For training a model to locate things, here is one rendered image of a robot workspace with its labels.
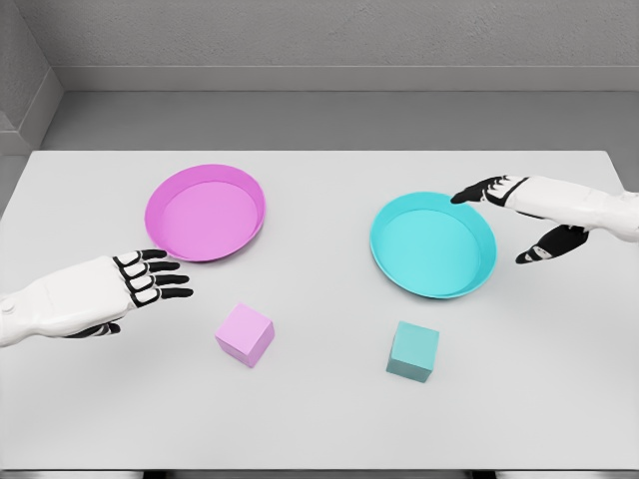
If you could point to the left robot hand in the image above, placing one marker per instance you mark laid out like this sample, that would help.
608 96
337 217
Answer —
95 288

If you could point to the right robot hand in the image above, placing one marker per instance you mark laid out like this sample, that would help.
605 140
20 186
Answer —
544 202

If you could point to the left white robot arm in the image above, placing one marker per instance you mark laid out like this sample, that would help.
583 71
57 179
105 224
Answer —
22 314

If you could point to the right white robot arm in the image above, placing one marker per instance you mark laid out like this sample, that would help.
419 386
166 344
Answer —
616 214

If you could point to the cyan round plate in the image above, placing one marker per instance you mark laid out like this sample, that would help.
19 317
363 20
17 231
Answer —
433 247

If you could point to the pink round plate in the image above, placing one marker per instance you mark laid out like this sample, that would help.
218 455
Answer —
207 213

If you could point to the pink cube block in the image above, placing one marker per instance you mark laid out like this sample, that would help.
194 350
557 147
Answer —
244 334

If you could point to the teal cube block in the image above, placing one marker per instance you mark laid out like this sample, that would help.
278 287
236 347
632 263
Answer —
413 350

